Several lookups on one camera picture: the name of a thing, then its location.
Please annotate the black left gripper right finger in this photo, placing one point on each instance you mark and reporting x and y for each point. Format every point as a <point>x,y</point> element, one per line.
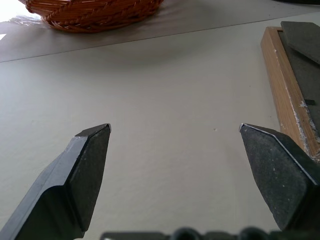
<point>280,180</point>

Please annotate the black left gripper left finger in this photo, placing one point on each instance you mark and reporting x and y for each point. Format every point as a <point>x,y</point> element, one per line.
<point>75,180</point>

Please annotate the brown wicker basket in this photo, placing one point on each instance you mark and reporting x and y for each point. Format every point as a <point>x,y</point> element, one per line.
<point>93,15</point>

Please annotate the wooden tray with dark pad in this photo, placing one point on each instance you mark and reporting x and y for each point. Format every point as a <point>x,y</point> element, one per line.
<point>291,82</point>

